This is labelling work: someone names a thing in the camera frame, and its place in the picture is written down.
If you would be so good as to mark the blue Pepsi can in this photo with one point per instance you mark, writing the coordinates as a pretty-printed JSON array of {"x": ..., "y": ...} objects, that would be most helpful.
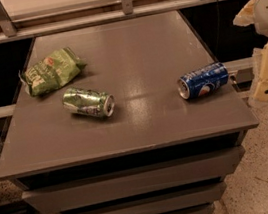
[{"x": 202, "y": 81}]

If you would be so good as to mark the green soda can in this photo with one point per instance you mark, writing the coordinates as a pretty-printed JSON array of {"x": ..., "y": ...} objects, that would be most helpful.
[{"x": 88, "y": 102}]

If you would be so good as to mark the green chip bag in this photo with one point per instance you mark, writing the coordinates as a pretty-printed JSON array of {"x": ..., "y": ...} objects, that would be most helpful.
[{"x": 52, "y": 72}]

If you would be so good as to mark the grey drawer cabinet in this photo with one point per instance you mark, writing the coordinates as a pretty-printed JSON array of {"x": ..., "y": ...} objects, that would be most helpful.
[{"x": 156, "y": 154}]

